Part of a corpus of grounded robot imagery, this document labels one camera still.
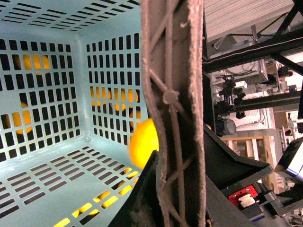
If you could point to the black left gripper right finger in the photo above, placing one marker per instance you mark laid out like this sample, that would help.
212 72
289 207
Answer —
227 173

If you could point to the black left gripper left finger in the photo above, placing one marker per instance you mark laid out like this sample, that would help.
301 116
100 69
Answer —
142 208

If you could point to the yellow lemon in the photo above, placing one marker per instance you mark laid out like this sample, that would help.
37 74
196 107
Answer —
142 143

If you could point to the light blue plastic basket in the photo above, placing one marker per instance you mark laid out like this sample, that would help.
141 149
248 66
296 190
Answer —
70 98

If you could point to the brown basket handle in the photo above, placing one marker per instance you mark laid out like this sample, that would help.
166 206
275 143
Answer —
172 49

